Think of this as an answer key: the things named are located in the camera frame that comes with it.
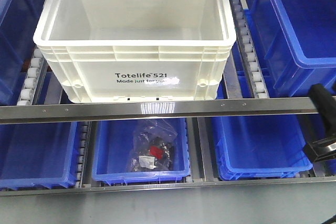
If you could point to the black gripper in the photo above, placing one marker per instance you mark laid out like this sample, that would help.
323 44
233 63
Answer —
323 101

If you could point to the white plastic tote crate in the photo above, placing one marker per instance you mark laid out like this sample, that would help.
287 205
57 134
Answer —
105 51

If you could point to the blue bin lower right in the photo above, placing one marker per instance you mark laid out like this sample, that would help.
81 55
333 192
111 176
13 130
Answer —
261 146

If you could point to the right white roller track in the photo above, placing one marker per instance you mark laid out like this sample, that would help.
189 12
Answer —
248 55

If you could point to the white roller track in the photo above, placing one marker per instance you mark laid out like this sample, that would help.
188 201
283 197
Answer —
248 55
34 79

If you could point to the blue bin upper right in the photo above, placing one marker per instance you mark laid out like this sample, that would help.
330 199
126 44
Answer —
297 42

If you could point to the clear bag of parts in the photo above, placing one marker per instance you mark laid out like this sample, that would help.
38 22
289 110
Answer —
153 146

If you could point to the blue bin lower middle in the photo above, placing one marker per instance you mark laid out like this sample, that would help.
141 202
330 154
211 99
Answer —
114 143

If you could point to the lower left roller track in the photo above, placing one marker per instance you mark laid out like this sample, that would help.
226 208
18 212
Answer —
85 128

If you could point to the blue bin lower left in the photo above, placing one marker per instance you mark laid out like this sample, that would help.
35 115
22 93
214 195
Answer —
39 155

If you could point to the left white roller track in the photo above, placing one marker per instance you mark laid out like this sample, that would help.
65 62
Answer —
34 79

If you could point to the blue bin upper left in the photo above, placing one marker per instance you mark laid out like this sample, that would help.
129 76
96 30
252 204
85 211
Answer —
19 19

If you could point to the lower steel shelf rail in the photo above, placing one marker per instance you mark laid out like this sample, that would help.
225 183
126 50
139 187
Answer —
167 186

